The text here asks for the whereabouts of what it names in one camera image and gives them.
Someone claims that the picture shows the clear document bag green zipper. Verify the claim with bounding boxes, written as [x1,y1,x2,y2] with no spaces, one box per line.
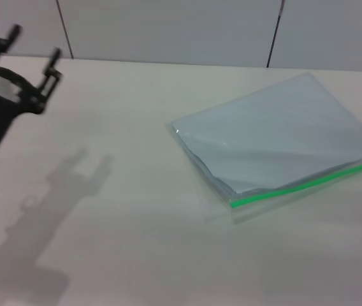
[164,72,362,226]

